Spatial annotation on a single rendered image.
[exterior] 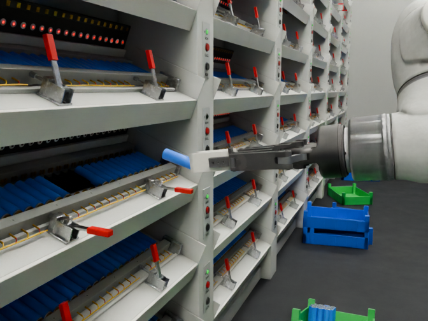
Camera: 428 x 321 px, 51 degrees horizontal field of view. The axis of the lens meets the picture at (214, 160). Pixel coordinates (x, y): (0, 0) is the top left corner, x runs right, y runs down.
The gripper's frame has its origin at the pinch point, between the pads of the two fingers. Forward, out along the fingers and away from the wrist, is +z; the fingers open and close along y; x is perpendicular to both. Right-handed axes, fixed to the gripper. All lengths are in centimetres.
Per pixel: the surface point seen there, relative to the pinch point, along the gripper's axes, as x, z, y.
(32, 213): -3.2, 20.2, -18.3
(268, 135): -4, 17, 97
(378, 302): -65, -17, 93
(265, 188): -24, 20, 97
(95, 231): -6.5, 11.8, -16.1
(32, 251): -7.5, 17.7, -21.7
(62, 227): -5.8, 17.0, -16.6
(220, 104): 9.3, 14.1, 42.9
